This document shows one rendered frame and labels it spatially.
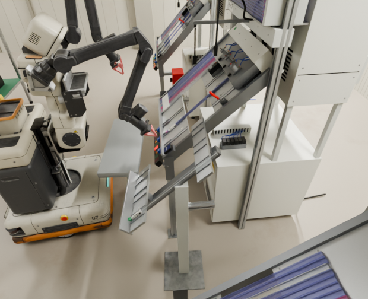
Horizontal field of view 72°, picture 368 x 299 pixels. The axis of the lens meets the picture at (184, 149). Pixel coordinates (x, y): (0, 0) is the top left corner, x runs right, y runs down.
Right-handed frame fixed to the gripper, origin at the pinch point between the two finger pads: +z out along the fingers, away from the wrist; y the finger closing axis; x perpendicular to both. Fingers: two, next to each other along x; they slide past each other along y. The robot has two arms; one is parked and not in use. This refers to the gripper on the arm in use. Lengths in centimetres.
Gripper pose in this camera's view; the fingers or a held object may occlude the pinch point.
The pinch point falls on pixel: (155, 135)
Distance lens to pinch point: 157.4
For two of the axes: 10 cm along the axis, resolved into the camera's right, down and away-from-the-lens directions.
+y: -1.0, -6.4, 7.6
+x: -7.2, 5.7, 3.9
